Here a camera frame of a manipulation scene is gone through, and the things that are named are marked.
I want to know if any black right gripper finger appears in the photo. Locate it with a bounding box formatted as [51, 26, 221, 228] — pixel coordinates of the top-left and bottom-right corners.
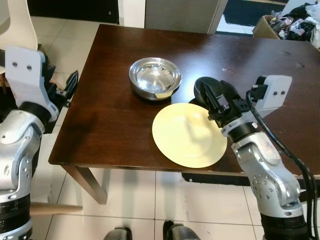
[200, 83, 224, 117]
[212, 83, 237, 106]

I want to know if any black ceramic cup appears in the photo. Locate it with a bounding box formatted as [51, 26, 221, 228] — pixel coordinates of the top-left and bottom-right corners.
[193, 76, 237, 108]

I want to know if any pale yellow plate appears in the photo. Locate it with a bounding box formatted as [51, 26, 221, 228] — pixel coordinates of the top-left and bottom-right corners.
[151, 103, 229, 169]

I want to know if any white plastic chair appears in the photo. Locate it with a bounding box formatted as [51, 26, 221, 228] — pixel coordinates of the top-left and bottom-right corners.
[0, 0, 39, 52]

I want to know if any stainless steel bowl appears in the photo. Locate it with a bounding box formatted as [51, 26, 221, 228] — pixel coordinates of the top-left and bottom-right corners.
[128, 57, 183, 101]

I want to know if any white plastic bag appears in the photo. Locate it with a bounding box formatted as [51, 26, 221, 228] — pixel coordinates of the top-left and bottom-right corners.
[304, 2, 320, 25]

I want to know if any brown cardboard box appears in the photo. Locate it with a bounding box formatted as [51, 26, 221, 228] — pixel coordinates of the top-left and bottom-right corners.
[251, 15, 302, 42]

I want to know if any grey door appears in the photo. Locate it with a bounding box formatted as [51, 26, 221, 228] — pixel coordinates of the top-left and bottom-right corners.
[145, 0, 229, 35]

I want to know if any dark wooden table leg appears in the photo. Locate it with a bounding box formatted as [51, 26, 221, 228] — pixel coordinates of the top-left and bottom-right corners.
[62, 165, 109, 205]

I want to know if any light wooden chair leg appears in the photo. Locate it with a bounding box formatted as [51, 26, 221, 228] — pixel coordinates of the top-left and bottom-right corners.
[30, 202, 84, 216]

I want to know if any grey right robot foot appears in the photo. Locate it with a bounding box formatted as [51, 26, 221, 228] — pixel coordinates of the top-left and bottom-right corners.
[162, 220, 201, 240]

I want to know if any grey robot foot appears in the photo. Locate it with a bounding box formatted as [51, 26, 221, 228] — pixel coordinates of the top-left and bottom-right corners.
[102, 227, 134, 240]
[162, 220, 201, 240]

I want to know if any grey left robot foot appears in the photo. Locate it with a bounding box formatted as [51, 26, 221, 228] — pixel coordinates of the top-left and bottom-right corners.
[102, 227, 134, 240]

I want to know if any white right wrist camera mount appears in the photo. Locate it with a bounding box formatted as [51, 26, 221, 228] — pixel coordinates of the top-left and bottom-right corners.
[248, 75, 293, 119]

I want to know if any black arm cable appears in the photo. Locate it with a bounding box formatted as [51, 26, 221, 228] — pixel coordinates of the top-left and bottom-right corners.
[246, 91, 320, 240]

